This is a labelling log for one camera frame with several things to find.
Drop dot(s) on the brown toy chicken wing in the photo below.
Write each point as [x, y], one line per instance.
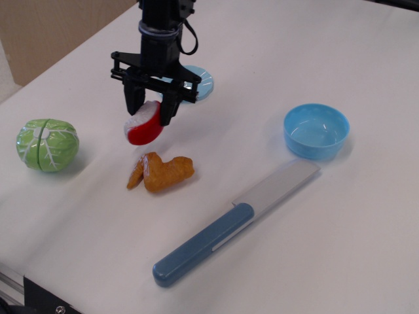
[158, 175]

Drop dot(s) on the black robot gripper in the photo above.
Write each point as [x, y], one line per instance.
[159, 57]

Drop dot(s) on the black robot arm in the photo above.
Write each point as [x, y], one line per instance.
[166, 15]

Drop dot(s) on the green toy cabbage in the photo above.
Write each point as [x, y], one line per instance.
[47, 145]

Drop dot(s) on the aluminium table frame rail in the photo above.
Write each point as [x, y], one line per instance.
[12, 286]

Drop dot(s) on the black table corner bracket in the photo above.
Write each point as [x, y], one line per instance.
[43, 301]

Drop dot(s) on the blue handled toy knife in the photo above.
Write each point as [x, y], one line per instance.
[247, 208]

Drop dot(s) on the light blue toy plate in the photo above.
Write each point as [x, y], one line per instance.
[204, 88]

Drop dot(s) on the light blue plastic bowl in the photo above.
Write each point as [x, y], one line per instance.
[315, 131]

